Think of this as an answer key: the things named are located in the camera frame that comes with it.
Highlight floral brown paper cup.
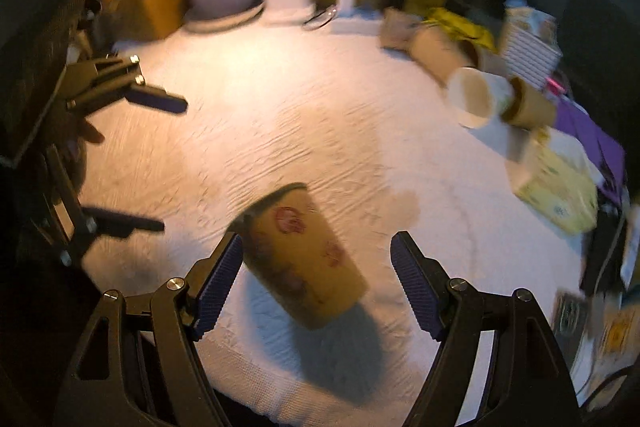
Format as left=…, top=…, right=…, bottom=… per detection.
left=228, top=183, right=368, bottom=329

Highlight plain brown paper cup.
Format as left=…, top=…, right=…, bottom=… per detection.
left=501, top=77, right=556, bottom=130

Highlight floral cup at back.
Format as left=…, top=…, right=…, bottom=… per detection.
left=378, top=8, right=422, bottom=52

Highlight white paper cup green print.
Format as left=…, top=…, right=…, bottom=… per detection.
left=446, top=67, right=514, bottom=129

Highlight brown cup line drawing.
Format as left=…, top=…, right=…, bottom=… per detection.
left=408, top=25, right=472, bottom=86

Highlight brown cup purple flowers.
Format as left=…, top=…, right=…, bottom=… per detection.
left=458, top=40, right=509, bottom=78

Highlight cardboard box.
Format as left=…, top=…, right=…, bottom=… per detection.
left=102, top=0, right=186, bottom=41

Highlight white plate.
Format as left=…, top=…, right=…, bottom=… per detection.
left=183, top=3, right=264, bottom=35

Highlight yellow tissue pack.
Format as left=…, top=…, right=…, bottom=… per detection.
left=509, top=126, right=603, bottom=235

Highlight white power strip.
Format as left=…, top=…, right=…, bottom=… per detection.
left=329, top=10, right=383, bottom=37

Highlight purple cloth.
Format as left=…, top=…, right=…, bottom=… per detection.
left=554, top=98, right=625, bottom=207

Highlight pink white carton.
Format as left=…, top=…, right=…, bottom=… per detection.
left=544, top=77, right=566, bottom=98

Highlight white slotted plastic basket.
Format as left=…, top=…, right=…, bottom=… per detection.
left=498, top=22, right=562, bottom=91

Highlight yellow plastic bag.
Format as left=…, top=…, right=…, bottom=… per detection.
left=424, top=8, right=498, bottom=53

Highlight sachets in basket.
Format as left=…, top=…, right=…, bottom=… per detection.
left=504, top=0, right=556, bottom=42

